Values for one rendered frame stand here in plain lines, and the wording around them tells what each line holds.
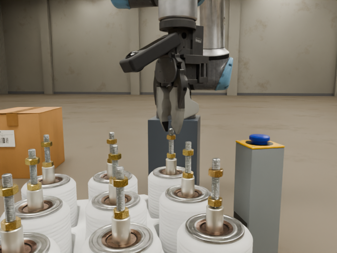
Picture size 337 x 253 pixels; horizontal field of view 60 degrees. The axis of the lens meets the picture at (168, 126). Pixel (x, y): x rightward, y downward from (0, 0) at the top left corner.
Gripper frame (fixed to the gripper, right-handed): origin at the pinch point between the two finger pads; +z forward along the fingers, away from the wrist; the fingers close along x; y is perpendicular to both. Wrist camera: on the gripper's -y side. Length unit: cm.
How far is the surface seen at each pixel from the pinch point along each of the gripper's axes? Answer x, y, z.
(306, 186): 17, 81, 35
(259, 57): 547, 698, -80
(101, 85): 894, 335, 2
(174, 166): -1.0, 0.7, 8.2
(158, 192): -1.9, -3.7, 12.4
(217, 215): -23.0, -8.2, 7.5
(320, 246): -10, 42, 35
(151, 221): -3.5, -6.3, 16.8
